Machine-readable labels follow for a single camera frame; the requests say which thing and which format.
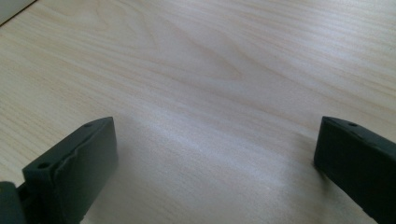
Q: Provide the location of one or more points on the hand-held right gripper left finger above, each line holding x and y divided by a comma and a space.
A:
77, 174

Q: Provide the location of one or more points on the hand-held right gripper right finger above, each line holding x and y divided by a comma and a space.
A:
358, 161

